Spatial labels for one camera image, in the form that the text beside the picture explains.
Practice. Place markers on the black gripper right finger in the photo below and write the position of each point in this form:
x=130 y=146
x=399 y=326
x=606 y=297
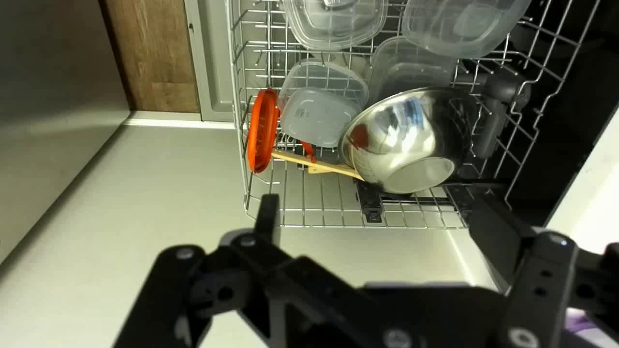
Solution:
x=542 y=272

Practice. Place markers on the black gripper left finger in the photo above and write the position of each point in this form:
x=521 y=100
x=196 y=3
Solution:
x=186 y=288

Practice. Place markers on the silver bowl in rack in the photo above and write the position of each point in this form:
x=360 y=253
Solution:
x=413 y=139

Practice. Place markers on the wooden utensil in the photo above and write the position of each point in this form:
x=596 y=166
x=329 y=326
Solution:
x=316 y=166

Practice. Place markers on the clear plastic container lid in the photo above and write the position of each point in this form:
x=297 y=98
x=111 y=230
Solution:
x=318 y=100

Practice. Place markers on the wooden cabinet door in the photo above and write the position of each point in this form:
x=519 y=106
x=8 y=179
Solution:
x=153 y=48

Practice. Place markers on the clear plastic container top right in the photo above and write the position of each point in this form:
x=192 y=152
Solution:
x=461 y=27

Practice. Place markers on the clear plastic container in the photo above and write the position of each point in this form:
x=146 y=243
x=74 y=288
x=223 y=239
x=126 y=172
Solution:
x=461 y=27
x=335 y=23

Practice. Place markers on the clear plastic container top left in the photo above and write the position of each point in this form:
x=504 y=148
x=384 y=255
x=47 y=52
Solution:
x=335 y=23

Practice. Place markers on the white wire dishwasher rack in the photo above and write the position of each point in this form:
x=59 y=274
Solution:
x=542 y=96

